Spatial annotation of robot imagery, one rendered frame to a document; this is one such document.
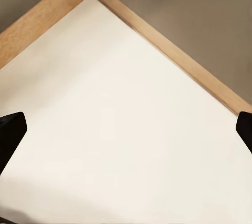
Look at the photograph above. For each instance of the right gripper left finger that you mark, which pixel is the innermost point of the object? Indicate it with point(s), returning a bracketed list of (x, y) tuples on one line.
[(13, 128)]

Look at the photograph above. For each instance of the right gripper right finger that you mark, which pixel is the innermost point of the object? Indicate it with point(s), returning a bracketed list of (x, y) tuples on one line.
[(244, 128)]

